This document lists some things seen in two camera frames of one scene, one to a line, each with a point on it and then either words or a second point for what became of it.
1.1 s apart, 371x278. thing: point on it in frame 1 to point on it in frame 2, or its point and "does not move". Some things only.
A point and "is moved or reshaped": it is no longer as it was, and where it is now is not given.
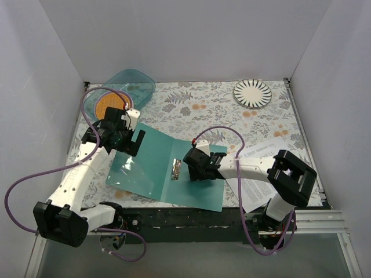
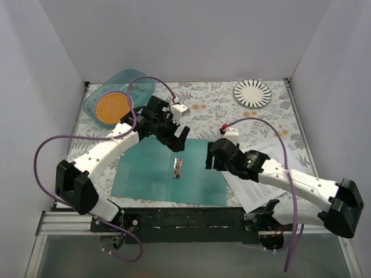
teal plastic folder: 158,170 is moved or reshaped
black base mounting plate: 191,224 does not move
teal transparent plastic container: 139,84 does not move
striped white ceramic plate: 253,93 does not move
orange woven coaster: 110,99 does not move
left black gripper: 129,142 to 168,133
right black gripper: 193,163 to 216,156
